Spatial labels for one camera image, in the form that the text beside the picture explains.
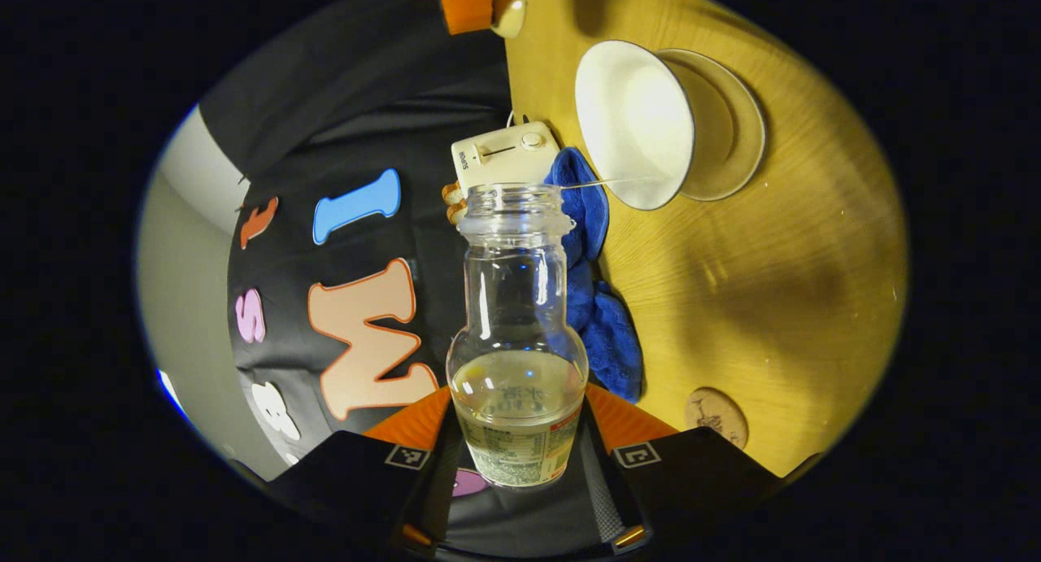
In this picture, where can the blue towel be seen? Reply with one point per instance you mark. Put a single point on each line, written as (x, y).
(610, 342)

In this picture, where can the cream ceramic saucer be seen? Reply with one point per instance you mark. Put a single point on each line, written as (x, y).
(732, 123)

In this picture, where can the clear plastic water bottle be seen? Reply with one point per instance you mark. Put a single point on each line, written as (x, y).
(516, 383)

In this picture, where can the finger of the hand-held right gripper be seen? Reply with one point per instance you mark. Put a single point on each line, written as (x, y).
(465, 5)

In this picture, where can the round cork coaster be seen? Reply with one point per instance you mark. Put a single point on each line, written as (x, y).
(716, 416)

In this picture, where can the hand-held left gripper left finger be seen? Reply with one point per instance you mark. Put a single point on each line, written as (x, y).
(435, 477)

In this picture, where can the white toaster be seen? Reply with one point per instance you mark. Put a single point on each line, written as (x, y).
(504, 154)

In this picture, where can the toast bread slice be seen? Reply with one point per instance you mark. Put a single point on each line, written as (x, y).
(452, 193)
(457, 212)

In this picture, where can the cream ceramic teacup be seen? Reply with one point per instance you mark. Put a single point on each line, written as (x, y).
(634, 123)

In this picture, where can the cream teacup lid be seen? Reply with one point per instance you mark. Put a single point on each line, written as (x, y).
(508, 7)

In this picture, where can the black backdrop cloth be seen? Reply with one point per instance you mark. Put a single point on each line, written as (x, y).
(358, 98)

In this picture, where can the ceiling light panel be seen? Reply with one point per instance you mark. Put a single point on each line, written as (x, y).
(169, 389)

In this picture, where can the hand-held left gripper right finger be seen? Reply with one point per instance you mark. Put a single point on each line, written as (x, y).
(608, 489)

